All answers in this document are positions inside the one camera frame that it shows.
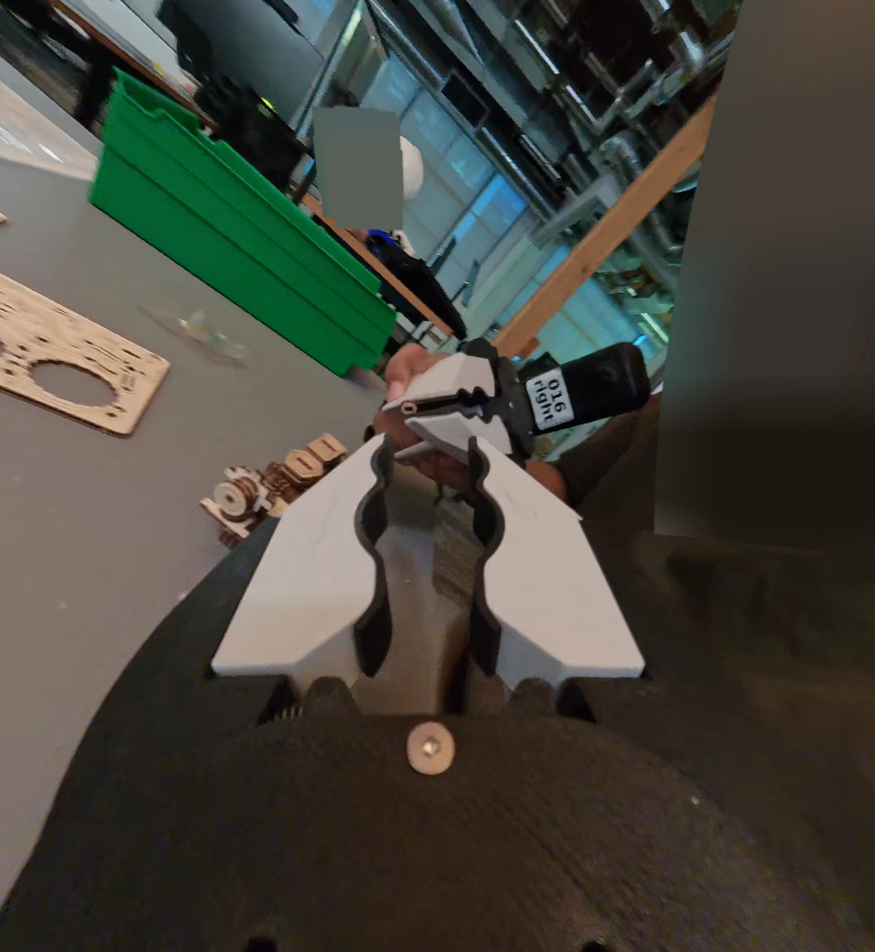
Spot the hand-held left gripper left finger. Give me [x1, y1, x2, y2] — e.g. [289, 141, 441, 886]
[210, 433, 397, 716]

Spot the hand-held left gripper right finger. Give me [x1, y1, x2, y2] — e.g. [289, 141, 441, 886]
[467, 437, 647, 708]

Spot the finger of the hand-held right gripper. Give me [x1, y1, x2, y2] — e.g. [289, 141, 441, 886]
[404, 404, 518, 467]
[380, 353, 500, 415]

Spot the wooden puzzle model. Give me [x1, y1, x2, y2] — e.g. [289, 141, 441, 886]
[201, 435, 349, 547]

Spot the grey desk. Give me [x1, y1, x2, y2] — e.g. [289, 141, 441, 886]
[0, 22, 438, 931]

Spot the person's right hand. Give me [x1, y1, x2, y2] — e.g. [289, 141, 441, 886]
[373, 348, 483, 498]

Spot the background wooden table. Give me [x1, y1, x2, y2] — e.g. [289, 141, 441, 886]
[300, 193, 457, 339]

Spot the wooden beam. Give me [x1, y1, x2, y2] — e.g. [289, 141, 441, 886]
[493, 89, 720, 358]

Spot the small clear plastic bag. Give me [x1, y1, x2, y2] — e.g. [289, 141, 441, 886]
[140, 306, 249, 367]

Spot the green bin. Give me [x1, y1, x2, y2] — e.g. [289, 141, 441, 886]
[89, 67, 397, 376]

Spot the wooden sheet with round holes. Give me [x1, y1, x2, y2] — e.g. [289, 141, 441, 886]
[0, 253, 171, 436]

